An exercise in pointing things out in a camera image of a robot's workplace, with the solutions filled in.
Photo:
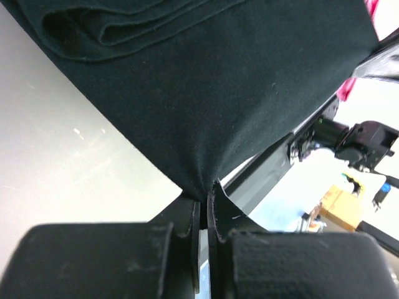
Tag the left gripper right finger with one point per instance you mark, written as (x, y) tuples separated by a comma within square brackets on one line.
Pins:
[(247, 261)]

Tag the folded pink t shirt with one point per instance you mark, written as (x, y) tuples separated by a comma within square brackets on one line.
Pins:
[(346, 88)]

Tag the black t shirt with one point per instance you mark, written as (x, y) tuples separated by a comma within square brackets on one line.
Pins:
[(199, 87)]

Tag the cardboard box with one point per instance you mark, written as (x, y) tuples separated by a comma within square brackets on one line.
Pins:
[(342, 208)]

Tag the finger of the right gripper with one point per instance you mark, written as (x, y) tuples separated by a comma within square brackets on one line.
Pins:
[(383, 64)]

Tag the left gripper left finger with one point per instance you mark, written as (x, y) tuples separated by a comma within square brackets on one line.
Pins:
[(157, 259)]

